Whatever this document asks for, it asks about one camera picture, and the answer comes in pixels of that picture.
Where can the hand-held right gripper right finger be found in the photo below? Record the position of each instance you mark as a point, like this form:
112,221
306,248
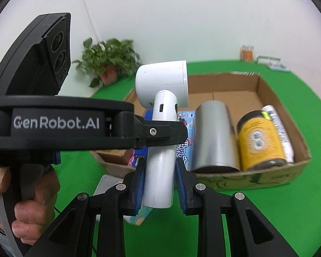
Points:
180,184

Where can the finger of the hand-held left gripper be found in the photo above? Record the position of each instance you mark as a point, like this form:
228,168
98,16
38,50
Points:
163,133

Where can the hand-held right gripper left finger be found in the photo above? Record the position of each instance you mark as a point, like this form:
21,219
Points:
140,182

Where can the white hair dryer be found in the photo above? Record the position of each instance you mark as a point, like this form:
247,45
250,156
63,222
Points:
160,171

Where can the silver metal can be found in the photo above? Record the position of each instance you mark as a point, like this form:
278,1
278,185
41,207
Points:
214,136

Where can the yellow label jar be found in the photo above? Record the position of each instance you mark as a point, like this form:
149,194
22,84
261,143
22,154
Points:
259,142

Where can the cardboard box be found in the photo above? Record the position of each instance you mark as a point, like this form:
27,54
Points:
270,178

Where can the white tube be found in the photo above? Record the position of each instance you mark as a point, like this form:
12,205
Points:
282,136

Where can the person's left hand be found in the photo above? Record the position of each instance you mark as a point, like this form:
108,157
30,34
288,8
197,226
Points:
34,192

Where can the colourful printed flat box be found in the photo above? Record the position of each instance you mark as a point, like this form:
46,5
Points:
188,119

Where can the grey-white flat device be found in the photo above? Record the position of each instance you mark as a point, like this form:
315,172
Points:
107,184

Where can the small colourful carton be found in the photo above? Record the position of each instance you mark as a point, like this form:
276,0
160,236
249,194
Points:
139,216

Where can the potted green plant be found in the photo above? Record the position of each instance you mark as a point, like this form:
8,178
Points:
107,56

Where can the orange jar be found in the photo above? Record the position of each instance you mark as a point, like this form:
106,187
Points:
247,53

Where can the light blue flat box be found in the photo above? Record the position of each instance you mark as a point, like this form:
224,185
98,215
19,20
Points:
279,68

